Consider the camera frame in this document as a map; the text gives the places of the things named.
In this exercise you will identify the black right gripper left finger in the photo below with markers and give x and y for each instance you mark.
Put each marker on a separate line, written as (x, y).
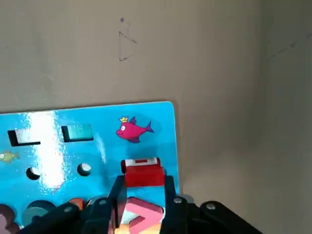
(97, 217)

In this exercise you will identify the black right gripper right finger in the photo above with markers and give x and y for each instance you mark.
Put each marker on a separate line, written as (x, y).
(180, 217)

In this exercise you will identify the red rectangular block piece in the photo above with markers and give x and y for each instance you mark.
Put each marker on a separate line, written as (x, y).
(143, 178)

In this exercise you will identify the colourful toy puzzle board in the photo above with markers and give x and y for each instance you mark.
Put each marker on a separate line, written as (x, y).
(73, 117)

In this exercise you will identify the pink greater-than sign piece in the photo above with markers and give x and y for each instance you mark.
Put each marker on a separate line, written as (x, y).
(139, 206)

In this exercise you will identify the teal number nine piece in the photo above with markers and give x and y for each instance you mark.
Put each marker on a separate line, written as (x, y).
(36, 210)

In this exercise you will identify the number eight piece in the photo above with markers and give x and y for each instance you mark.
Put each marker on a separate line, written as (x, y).
(6, 219)

